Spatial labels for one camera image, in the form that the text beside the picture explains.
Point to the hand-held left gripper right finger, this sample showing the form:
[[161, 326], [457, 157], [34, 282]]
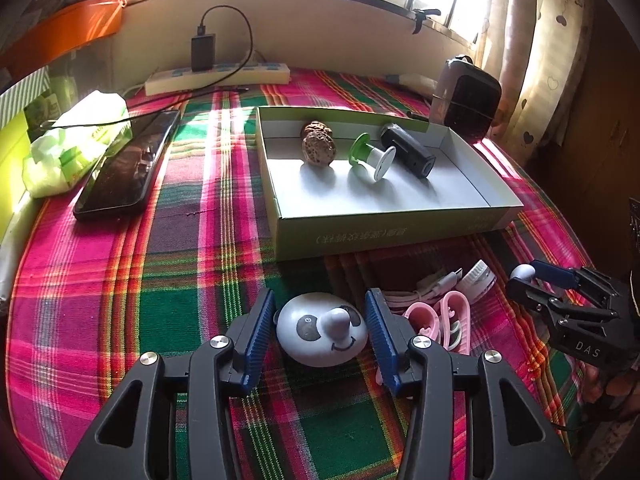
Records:
[[382, 340]]

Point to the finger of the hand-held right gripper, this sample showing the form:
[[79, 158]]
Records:
[[552, 274], [525, 290]]

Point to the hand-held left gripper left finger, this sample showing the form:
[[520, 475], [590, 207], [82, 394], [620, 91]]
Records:
[[260, 330]]

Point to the white mushroom-shaped knob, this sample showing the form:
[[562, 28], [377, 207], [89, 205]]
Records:
[[522, 272]]

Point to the pink plastic clip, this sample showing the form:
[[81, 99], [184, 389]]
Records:
[[420, 315], [459, 320]]

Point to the white round cap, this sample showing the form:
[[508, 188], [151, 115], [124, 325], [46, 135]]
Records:
[[477, 280]]

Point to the white panda face knob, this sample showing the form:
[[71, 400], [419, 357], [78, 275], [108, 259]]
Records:
[[310, 330]]

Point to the green cardboard box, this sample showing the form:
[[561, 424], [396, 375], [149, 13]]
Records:
[[350, 237]]

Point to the black handheld device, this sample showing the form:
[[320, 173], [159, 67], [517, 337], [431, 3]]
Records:
[[410, 152]]

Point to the green and white spool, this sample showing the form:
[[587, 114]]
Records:
[[372, 157]]

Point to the large brown walnut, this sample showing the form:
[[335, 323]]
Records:
[[317, 150]]

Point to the small brown walnut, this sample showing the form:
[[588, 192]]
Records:
[[315, 126]]

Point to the pink green plaid tablecloth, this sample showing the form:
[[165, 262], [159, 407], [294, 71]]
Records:
[[175, 310]]

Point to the brown wooden cabinet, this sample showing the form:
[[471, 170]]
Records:
[[600, 135]]

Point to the grey space heater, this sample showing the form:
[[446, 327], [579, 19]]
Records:
[[470, 100]]

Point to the black smartphone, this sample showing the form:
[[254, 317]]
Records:
[[125, 170]]

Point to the patterned curtain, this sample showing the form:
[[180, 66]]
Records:
[[540, 60]]

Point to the white power strip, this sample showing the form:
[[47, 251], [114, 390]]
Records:
[[225, 77]]

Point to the green white tissue pack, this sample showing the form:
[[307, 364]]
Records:
[[75, 150]]

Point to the black charger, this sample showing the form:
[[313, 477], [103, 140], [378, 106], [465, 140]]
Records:
[[203, 52]]

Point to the black window latch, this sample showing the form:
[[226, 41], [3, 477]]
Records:
[[422, 17]]

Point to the yellow-green box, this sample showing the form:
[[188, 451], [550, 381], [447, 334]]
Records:
[[10, 175]]

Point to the glass tank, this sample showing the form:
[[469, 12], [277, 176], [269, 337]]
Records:
[[75, 75]]

